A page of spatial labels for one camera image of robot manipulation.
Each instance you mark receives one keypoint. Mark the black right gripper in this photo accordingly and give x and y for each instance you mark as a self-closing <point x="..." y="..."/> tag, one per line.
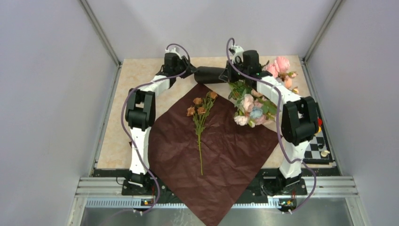
<point x="226" y="75"/>

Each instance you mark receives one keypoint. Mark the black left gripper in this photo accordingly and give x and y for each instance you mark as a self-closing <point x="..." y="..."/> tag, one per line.
<point x="189" y="70"/>

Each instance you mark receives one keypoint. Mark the black cylindrical vase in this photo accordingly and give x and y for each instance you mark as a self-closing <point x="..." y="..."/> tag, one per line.
<point x="208" y="75"/>

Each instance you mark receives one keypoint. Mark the colourful artificial flower bunch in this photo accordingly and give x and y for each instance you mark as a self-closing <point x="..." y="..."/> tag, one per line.
<point x="253" y="108"/>

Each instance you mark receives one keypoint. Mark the brown small rose stem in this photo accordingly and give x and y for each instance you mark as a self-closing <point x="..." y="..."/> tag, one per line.
<point x="199" y="113"/>

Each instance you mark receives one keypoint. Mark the red paper bouquet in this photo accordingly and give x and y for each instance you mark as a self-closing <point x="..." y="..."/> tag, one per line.
<point x="226" y="146"/>

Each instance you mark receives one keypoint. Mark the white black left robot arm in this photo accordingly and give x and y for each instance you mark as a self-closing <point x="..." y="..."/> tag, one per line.
<point x="140" y="112"/>

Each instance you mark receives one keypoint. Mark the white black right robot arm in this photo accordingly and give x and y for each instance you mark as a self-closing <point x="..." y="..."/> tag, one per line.
<point x="296" y="116"/>

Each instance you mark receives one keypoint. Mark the red yellow toy block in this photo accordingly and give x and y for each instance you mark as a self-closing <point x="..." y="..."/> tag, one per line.
<point x="320" y="122"/>

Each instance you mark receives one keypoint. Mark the black white checkerboard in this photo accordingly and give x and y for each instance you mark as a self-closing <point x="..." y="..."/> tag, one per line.
<point x="318" y="150"/>

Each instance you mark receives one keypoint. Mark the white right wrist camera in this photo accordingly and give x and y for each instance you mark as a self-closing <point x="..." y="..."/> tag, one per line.
<point x="237" y="54"/>

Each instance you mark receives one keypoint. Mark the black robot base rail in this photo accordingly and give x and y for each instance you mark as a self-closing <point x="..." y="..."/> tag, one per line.
<point x="230" y="189"/>

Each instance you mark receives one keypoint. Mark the white toothed cable duct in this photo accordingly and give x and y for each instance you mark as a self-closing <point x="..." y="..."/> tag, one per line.
<point x="145" y="203"/>

